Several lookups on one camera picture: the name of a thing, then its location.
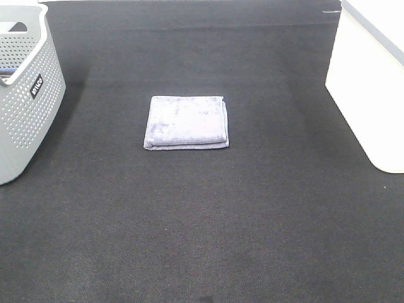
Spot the lavender towel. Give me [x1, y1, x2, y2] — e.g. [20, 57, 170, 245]
[143, 96, 230, 151]

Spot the black table mat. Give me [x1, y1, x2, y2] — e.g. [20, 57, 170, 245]
[1, 1, 403, 302]

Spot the white plastic basket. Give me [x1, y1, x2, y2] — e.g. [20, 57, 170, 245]
[325, 1, 403, 174]

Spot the grey perforated laundry basket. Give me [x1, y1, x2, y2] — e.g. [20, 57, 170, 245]
[1, 1, 66, 184]

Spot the blue cloth inside grey basket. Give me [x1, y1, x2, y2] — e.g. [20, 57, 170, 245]
[0, 68, 16, 78]

